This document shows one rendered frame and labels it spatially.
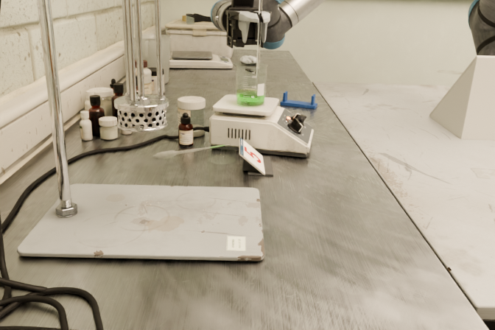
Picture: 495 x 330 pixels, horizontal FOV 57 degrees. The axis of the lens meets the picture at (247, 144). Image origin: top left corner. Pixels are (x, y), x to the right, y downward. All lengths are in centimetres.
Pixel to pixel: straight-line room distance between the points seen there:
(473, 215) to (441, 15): 192
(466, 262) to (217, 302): 31
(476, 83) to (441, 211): 43
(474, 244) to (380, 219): 12
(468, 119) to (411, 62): 148
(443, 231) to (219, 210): 31
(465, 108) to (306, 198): 52
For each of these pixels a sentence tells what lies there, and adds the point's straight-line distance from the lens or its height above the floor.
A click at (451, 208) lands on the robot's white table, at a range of 78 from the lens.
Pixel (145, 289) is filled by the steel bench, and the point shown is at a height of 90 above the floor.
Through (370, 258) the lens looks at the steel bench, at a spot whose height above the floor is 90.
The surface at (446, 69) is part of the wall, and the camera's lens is 267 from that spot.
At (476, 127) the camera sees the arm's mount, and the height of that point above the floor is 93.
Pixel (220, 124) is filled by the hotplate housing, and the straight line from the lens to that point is 90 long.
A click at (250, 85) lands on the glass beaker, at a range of 89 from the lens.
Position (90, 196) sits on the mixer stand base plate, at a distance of 73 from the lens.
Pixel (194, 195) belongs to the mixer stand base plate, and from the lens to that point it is 71.
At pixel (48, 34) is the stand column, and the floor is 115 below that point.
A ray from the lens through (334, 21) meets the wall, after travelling 245.
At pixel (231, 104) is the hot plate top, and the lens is 93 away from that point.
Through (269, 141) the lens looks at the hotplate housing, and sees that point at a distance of 89.
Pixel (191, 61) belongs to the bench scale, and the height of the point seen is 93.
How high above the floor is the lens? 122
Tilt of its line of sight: 19 degrees down
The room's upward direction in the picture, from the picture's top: 2 degrees clockwise
